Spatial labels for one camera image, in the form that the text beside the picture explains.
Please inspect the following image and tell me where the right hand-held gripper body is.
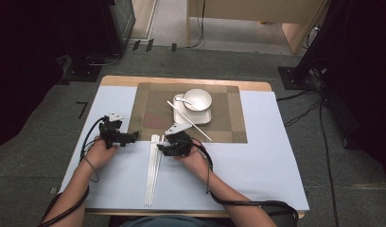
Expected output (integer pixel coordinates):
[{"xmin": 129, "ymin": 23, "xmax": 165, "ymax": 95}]
[{"xmin": 165, "ymin": 122, "xmax": 194, "ymax": 158}]

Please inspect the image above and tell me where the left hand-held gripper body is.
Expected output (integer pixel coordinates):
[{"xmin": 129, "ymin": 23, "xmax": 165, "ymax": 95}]
[{"xmin": 98, "ymin": 112, "xmax": 132, "ymax": 149}]

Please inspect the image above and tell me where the white chopstick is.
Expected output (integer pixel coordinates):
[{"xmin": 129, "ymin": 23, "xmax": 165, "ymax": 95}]
[
  {"xmin": 167, "ymin": 100, "xmax": 213, "ymax": 142},
  {"xmin": 154, "ymin": 134, "xmax": 167, "ymax": 178}
]

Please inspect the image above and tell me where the pile of white chopsticks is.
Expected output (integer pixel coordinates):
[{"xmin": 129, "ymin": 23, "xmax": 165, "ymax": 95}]
[{"xmin": 143, "ymin": 133, "xmax": 162, "ymax": 208}]

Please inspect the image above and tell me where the white square plate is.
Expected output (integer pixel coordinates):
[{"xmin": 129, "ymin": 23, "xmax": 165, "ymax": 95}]
[{"xmin": 172, "ymin": 93, "xmax": 213, "ymax": 126}]

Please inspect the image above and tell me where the person's right hand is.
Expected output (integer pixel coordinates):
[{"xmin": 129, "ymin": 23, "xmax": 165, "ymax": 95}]
[{"xmin": 173, "ymin": 140, "xmax": 212, "ymax": 182}]

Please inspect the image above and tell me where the person's left hand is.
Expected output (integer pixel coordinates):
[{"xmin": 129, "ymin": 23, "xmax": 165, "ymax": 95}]
[{"xmin": 84, "ymin": 138, "xmax": 119, "ymax": 172}]

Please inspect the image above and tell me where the brown woven placemat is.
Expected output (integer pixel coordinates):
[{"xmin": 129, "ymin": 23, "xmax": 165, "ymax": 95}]
[{"xmin": 127, "ymin": 82, "xmax": 248, "ymax": 145}]

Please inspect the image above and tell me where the white spoon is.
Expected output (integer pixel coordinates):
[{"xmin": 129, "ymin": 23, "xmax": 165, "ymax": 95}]
[{"xmin": 174, "ymin": 96, "xmax": 193, "ymax": 107}]

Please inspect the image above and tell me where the white bowl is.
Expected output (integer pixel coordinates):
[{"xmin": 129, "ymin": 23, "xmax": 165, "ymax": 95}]
[{"xmin": 183, "ymin": 88, "xmax": 213, "ymax": 113}]

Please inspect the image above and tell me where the wooden table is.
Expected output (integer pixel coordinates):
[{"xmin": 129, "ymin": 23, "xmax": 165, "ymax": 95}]
[{"xmin": 83, "ymin": 75, "xmax": 306, "ymax": 219}]

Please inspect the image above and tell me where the black stand with flat base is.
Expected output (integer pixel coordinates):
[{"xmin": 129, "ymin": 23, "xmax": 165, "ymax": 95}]
[{"xmin": 62, "ymin": 53, "xmax": 102, "ymax": 83}]

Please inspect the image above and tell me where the pale blue table cover board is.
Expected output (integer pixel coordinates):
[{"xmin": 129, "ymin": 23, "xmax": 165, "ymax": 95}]
[{"xmin": 60, "ymin": 84, "xmax": 310, "ymax": 212}]

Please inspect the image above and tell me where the person's blue-grey clothing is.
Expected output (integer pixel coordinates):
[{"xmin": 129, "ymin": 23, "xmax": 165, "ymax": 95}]
[{"xmin": 119, "ymin": 215, "xmax": 227, "ymax": 227}]

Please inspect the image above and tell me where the dark glass-front cabinet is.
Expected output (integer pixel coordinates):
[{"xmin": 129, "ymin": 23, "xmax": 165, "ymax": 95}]
[{"xmin": 99, "ymin": 0, "xmax": 137, "ymax": 56}]

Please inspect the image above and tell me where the dark curtain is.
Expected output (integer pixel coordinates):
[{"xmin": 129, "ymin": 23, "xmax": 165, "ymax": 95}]
[
  {"xmin": 0, "ymin": 0, "xmax": 114, "ymax": 152},
  {"xmin": 323, "ymin": 0, "xmax": 386, "ymax": 187}
]

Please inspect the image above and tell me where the black slanted stand with base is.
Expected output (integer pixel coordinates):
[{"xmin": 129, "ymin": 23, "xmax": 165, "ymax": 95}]
[{"xmin": 277, "ymin": 0, "xmax": 353, "ymax": 91}]

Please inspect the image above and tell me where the light wooden desk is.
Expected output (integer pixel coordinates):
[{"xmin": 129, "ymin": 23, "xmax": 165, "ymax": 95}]
[{"xmin": 185, "ymin": 0, "xmax": 327, "ymax": 55}]

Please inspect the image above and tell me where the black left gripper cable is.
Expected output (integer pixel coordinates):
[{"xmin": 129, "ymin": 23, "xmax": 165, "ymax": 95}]
[{"xmin": 38, "ymin": 116, "xmax": 107, "ymax": 227}]

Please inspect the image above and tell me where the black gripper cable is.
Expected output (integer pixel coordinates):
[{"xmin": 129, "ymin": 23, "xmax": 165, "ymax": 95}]
[
  {"xmin": 38, "ymin": 116, "xmax": 107, "ymax": 227},
  {"xmin": 190, "ymin": 137, "xmax": 300, "ymax": 226}
]

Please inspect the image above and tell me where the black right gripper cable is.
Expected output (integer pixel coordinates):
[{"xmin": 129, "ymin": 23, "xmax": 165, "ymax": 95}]
[{"xmin": 190, "ymin": 137, "xmax": 300, "ymax": 226}]

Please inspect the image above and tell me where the black hanging cable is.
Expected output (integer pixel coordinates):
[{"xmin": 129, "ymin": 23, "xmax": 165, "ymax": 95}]
[{"xmin": 185, "ymin": 0, "xmax": 206, "ymax": 49}]

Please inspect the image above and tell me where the black floor cable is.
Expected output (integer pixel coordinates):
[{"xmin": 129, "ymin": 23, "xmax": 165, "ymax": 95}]
[{"xmin": 275, "ymin": 89, "xmax": 341, "ymax": 227}]

